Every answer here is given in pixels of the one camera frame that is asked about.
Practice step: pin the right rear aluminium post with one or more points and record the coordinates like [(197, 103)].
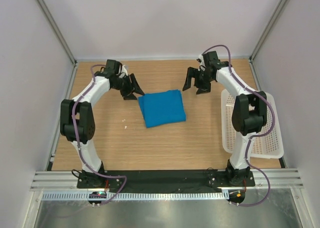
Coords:
[(280, 7)]

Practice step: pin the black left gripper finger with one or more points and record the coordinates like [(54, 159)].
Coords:
[(130, 96), (136, 88)]

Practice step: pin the aluminium post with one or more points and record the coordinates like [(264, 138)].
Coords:
[(280, 7), (57, 32)]

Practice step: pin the aluminium front frame rail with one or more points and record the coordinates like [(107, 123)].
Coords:
[(269, 178)]

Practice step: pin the blue t shirt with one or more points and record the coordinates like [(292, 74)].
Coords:
[(162, 108)]

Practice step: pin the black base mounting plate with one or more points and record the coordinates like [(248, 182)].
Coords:
[(139, 179)]

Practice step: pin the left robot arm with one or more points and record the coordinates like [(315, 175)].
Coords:
[(77, 123)]

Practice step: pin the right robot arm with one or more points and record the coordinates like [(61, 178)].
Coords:
[(249, 113)]

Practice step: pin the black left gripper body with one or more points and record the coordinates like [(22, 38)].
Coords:
[(123, 84)]

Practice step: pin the white slotted cable duct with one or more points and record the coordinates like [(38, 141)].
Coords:
[(90, 195)]

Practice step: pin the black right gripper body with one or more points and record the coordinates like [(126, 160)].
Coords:
[(202, 76)]

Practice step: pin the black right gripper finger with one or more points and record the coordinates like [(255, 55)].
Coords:
[(203, 87), (192, 73)]

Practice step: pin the left rear aluminium post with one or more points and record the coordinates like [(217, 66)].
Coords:
[(57, 32)]

